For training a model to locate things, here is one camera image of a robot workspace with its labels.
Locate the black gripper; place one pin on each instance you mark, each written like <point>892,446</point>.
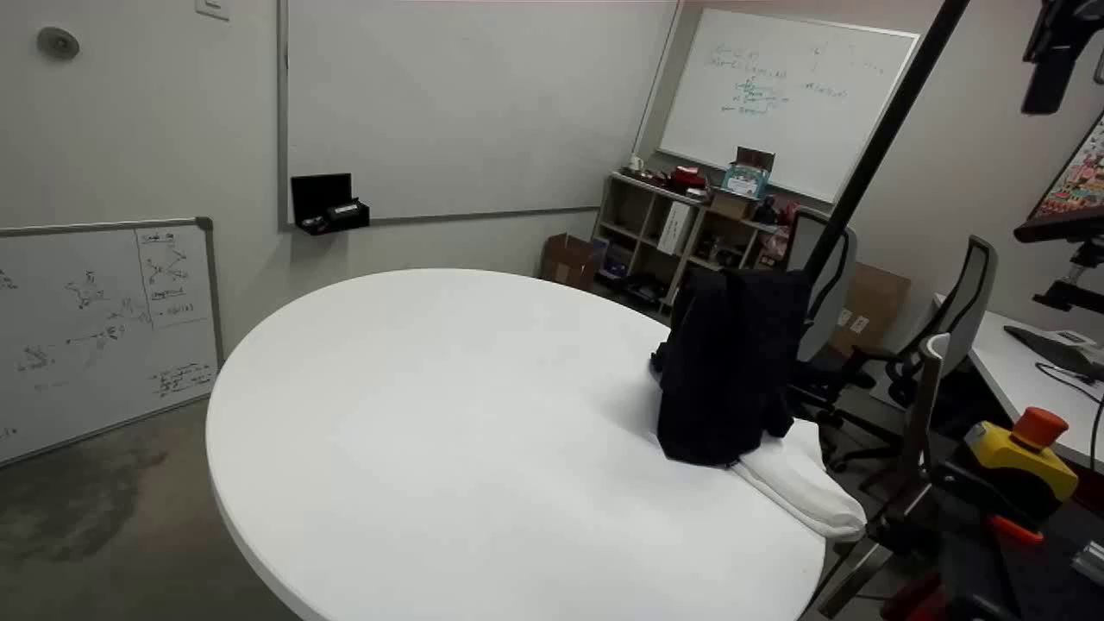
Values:
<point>1065,26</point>

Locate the black t-shirt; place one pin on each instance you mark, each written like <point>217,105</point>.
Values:
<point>727,366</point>

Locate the black stand with clamp base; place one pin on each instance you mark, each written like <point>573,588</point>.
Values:
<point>885,138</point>

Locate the black computer monitor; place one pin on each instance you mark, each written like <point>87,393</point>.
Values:
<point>1075,184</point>

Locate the black office chair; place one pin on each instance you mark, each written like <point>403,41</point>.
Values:
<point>960,310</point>

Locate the black keyboard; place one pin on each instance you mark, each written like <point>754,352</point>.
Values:
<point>1057,348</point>

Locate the flat brown cardboard box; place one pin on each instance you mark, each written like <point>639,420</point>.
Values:
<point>877,306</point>

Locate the white office desk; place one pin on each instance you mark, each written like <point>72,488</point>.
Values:
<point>1023,373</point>

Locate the grey mesh office chair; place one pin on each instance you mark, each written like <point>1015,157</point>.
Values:
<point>829,299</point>

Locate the blue box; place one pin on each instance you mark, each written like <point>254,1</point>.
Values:
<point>746,184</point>

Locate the yellow emergency stop red button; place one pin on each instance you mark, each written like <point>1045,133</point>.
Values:
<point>1020,454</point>

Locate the red object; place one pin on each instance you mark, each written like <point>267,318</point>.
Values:
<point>688,178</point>

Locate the wooden cube shelf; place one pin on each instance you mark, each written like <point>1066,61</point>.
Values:
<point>642,217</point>

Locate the white cloth with blue stripes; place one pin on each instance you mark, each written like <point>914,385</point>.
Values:
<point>806,493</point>

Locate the small brown cardboard box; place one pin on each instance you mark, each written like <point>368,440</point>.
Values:
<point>570,260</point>

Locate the black marker holder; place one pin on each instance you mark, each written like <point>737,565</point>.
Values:
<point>329,203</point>

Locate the framed whiteboard with black notes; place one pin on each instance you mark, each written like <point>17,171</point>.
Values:
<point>92,331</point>

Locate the wall whiteboard with green writing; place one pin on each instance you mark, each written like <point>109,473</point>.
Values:
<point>806,90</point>

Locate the round grey wall sensor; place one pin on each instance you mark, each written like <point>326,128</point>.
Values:
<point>56,41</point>

